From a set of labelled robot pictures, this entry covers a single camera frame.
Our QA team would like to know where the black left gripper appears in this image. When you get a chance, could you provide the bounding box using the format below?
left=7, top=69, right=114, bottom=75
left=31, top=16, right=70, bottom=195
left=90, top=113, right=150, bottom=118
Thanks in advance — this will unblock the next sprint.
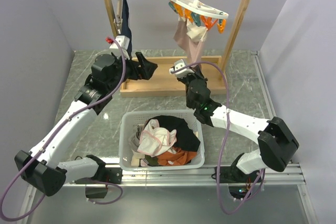
left=108, top=51, right=158, bottom=91

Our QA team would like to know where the pink beige underwear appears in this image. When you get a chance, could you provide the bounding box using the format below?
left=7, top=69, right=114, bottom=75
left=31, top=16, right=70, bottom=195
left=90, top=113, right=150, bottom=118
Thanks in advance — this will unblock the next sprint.
left=173, top=17, right=208, bottom=64

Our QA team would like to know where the black underwear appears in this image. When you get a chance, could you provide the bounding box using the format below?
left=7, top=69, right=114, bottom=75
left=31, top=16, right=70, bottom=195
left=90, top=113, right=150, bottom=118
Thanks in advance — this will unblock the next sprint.
left=152, top=115, right=200, bottom=152

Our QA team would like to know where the white underwear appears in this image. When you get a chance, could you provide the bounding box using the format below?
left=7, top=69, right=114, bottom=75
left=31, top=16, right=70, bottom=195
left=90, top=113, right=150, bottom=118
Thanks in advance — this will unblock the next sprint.
left=138, top=119, right=176, bottom=157

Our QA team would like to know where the white clip hanger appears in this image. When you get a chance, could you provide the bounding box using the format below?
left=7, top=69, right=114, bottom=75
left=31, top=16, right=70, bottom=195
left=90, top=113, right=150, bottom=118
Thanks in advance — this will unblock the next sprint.
left=169, top=0, right=229, bottom=34

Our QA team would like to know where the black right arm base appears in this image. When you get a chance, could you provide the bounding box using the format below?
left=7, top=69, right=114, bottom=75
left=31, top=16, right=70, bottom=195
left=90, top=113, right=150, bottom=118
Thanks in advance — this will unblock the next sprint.
left=219, top=166, right=259, bottom=200

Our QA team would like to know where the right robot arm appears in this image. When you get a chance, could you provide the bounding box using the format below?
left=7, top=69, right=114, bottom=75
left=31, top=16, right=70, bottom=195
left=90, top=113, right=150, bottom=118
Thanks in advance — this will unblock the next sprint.
left=170, top=64, right=299, bottom=182

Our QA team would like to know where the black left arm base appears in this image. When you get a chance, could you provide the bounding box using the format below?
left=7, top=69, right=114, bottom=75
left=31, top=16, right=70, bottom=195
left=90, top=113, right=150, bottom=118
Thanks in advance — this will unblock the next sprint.
left=74, top=167, right=123, bottom=205

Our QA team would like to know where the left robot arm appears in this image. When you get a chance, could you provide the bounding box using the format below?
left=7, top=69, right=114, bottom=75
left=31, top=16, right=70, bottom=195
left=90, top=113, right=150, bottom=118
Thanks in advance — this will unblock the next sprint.
left=14, top=52, right=158, bottom=196

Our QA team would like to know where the navy blue underwear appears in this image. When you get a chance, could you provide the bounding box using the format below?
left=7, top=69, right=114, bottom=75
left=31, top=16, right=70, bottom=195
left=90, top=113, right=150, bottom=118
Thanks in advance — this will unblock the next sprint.
left=121, top=0, right=132, bottom=56

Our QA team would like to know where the wooden clip hanger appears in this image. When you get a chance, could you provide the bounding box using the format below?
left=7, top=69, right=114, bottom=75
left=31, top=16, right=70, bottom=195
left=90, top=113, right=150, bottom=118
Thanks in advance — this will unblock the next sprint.
left=114, top=0, right=123, bottom=33

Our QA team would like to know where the wooden clothes rack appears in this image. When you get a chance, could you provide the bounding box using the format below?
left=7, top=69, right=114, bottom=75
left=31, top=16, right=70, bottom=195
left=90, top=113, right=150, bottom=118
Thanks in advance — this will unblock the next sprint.
left=104, top=0, right=250, bottom=97

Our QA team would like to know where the white plastic laundry basket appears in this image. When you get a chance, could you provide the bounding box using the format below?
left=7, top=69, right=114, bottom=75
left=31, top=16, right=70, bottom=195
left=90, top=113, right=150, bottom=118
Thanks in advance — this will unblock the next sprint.
left=119, top=110, right=205, bottom=171

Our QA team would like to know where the grey garment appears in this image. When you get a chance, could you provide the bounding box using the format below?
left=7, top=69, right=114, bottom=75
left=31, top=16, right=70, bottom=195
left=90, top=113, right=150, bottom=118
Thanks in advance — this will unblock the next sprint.
left=129, top=130, right=141, bottom=152

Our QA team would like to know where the orange brown garment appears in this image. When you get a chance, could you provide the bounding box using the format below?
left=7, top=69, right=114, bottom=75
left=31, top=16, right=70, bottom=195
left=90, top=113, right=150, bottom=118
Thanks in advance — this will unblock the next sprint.
left=156, top=147, right=197, bottom=166

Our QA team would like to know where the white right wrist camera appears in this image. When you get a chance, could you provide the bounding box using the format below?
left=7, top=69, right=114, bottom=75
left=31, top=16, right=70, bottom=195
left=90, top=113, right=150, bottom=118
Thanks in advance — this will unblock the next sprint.
left=169, top=59, right=195, bottom=78

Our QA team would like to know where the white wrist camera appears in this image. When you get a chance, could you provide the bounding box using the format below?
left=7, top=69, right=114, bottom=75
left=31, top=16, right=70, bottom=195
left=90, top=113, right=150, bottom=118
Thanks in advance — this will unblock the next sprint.
left=106, top=35, right=130, bottom=59
left=169, top=59, right=195, bottom=78

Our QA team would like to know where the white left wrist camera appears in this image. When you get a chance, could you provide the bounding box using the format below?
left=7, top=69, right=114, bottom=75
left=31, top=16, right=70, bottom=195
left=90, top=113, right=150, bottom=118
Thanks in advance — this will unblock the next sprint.
left=106, top=35, right=130, bottom=59

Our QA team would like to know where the aluminium mounting rail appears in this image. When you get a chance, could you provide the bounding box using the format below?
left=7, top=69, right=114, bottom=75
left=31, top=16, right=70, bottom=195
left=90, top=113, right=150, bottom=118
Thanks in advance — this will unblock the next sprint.
left=28, top=163, right=307, bottom=188

